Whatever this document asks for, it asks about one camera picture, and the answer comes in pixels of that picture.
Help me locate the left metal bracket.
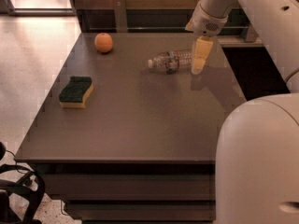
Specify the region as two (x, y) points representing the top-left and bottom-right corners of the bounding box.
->
(112, 0), (128, 33)

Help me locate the right metal bracket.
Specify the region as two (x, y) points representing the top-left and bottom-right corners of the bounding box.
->
(242, 24), (258, 43)

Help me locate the clear plastic water bottle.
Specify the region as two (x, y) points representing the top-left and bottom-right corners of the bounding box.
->
(148, 50), (192, 75)

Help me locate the orange fruit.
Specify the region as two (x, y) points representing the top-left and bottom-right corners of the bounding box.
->
(94, 33), (113, 53)

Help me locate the green and yellow sponge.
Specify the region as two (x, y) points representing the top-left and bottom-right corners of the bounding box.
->
(59, 77), (93, 109)

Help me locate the grey drawer cabinet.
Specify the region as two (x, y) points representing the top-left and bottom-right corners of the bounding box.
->
(16, 34), (245, 224)

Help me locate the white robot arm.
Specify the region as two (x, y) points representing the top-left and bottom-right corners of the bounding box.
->
(186, 0), (299, 224)

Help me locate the black strap bag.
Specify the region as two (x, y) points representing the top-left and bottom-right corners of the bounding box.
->
(0, 164), (45, 224)

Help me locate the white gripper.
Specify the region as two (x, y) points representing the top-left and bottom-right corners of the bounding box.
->
(185, 3), (228, 75)

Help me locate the metal bracket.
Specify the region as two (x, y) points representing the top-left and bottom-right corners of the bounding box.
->
(112, 0), (128, 33)
(242, 24), (258, 43)

